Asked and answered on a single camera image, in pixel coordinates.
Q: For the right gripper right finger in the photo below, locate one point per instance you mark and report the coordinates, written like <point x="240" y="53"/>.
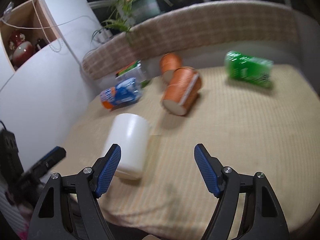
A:
<point x="262" y="217"/>

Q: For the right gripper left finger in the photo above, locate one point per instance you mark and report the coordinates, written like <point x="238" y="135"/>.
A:
<point x="52" y="217"/>

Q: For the white plastic cup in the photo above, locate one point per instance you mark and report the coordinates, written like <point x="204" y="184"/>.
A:
<point x="131" y="132"/>

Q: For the near orange paper cup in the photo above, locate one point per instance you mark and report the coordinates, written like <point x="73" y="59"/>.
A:
<point x="182" y="91"/>

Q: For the orange paper cup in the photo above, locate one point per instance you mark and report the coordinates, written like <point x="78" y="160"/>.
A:
<point x="168" y="64"/>
<point x="182" y="91"/>

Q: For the far orange paper cup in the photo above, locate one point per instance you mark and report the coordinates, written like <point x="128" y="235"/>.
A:
<point x="168" y="64"/>

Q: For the orange blue Arctic Ocean bottle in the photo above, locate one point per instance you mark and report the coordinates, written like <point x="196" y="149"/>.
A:
<point x="127" y="91"/>

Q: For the red white ceramic vase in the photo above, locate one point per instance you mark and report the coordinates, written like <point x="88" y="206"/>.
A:
<point x="22" y="49"/>

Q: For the small dark bottle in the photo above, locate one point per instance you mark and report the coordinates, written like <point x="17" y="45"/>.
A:
<point x="40" y="43"/>

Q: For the green plastic bottle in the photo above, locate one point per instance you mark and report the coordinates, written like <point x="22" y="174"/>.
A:
<point x="250" y="69"/>

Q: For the clear green-label bottle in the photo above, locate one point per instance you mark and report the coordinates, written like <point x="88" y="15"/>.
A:
<point x="136" y="70"/>

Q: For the brown plaid blanket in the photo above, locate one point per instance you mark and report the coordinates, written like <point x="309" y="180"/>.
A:
<point x="194" y="26"/>

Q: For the potted spider plant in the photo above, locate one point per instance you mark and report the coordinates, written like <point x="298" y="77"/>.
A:
<point x="128" y="13"/>

